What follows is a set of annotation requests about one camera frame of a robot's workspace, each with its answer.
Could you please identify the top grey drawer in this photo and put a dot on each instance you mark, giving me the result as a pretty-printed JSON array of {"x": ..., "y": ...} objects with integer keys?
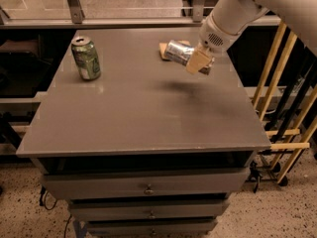
[{"x": 135, "y": 184}]

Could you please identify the middle grey drawer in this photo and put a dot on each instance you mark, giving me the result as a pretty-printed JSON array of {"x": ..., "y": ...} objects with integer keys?
[{"x": 148, "y": 210}]

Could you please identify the yellow sponge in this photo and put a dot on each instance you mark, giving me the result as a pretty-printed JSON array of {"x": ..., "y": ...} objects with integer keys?
[{"x": 162, "y": 47}]

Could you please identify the grey drawer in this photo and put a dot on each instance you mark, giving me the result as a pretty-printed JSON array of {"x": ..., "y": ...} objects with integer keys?
[
  {"x": 152, "y": 227},
  {"x": 135, "y": 184},
  {"x": 148, "y": 210}
]

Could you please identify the silver blue redbull can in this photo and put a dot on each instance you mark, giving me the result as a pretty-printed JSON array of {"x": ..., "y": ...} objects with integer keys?
[{"x": 178, "y": 52}]

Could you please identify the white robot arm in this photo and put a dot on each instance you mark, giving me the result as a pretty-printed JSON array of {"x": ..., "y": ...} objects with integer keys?
[{"x": 229, "y": 19}]

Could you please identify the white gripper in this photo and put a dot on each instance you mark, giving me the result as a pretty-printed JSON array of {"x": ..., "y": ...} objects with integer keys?
[{"x": 213, "y": 41}]

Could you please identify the grey metal railing frame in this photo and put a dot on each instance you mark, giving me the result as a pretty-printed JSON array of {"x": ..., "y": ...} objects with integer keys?
[{"x": 84, "y": 14}]

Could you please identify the green soda can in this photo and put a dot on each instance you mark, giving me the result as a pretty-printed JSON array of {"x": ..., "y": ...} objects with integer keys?
[{"x": 86, "y": 57}]

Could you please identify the bottom grey drawer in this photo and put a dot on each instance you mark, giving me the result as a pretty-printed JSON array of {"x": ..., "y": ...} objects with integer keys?
[{"x": 152, "y": 227}]

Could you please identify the grey drawer cabinet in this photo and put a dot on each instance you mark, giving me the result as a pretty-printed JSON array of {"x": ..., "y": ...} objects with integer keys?
[{"x": 143, "y": 114}]

